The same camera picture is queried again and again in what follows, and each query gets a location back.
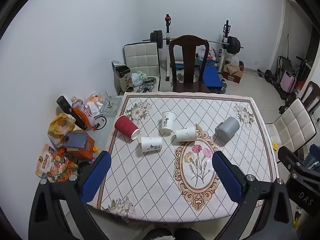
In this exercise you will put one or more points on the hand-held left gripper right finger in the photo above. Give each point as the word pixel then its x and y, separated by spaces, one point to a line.
pixel 226 177

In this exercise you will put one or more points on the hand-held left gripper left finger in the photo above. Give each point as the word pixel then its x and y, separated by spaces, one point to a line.
pixel 96 177

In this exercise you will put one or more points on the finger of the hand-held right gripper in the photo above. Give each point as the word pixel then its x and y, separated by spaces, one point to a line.
pixel 287 155

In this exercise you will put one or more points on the red ribbed paper cup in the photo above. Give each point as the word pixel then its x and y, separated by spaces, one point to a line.
pixel 125 126

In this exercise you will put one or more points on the white speckled paper cup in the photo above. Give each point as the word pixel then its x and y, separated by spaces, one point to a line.
pixel 186 133

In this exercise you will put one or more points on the white cup with black calligraphy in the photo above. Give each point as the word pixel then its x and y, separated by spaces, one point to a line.
pixel 168 122
pixel 151 144

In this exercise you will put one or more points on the small yellow object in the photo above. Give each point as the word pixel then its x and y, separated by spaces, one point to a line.
pixel 275 146

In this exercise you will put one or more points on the blue cloth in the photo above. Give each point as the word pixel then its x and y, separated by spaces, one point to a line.
pixel 315 155

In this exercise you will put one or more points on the white cushioned chair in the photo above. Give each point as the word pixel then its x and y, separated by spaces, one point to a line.
pixel 292 126
pixel 141 57

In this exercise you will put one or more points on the orange box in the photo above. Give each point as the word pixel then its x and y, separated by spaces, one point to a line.
pixel 88 147

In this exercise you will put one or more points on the purple pouch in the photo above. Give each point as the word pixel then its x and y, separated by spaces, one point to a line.
pixel 75 140

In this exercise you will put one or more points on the colourful snack bag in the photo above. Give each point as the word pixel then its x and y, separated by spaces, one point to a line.
pixel 52 165

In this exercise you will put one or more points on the floral patterned tablecloth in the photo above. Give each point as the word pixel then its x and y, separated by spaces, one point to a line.
pixel 155 177

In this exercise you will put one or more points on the yellow plastic bag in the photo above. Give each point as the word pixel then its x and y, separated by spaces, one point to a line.
pixel 60 126

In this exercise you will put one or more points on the orange label drink bottle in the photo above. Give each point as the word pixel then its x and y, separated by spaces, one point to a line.
pixel 83 112

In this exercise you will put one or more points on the dark wooden chair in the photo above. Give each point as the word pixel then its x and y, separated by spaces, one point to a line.
pixel 189 62
pixel 311 92

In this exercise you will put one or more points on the black cylindrical bottle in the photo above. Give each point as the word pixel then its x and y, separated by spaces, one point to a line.
pixel 71 111

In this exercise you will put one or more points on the glass ashtray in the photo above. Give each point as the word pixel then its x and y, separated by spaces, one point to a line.
pixel 111 106

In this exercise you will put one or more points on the pink suitcase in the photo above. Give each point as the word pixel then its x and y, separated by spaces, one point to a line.
pixel 288 81

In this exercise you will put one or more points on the orange and white plastic bag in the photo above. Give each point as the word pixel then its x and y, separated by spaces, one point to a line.
pixel 93 101

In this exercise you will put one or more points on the black dumbbell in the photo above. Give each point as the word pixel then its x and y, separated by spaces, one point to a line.
pixel 267 75

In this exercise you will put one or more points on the black folded cart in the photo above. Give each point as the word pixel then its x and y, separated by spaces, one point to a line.
pixel 283 66

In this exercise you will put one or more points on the cardboard box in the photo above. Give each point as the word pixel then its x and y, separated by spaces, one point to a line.
pixel 233 73

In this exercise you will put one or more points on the black and white box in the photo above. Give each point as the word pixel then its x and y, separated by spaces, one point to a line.
pixel 122 80

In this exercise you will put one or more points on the blue weight bench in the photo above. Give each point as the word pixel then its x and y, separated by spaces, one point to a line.
pixel 211 77

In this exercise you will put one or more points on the green and white plastic bag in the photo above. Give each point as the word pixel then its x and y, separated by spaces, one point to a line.
pixel 138 78

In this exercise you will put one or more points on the clear plastic bag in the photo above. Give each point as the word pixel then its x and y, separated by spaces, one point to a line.
pixel 233 60

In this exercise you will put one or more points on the barbell with black plates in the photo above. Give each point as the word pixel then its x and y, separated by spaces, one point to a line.
pixel 233 45

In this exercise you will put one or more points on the white plastic bag red print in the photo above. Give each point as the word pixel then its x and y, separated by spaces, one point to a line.
pixel 201 52

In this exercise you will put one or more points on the white barbell rack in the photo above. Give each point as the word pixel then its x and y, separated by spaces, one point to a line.
pixel 167 35

